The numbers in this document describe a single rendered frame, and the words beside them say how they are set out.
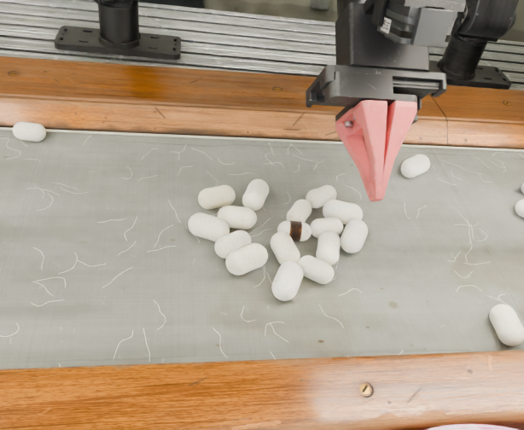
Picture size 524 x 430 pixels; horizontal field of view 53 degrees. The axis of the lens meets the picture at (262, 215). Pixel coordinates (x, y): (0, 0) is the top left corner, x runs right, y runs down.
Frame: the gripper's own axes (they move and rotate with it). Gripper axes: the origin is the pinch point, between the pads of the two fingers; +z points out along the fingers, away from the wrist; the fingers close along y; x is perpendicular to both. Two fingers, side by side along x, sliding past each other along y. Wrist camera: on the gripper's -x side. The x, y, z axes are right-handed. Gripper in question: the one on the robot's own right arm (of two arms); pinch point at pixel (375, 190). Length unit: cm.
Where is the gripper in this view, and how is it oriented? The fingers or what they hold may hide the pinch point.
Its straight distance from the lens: 44.0
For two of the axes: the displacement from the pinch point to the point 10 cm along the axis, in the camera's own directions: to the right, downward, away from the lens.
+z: 0.0, 9.9, -1.2
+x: -1.9, 1.2, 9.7
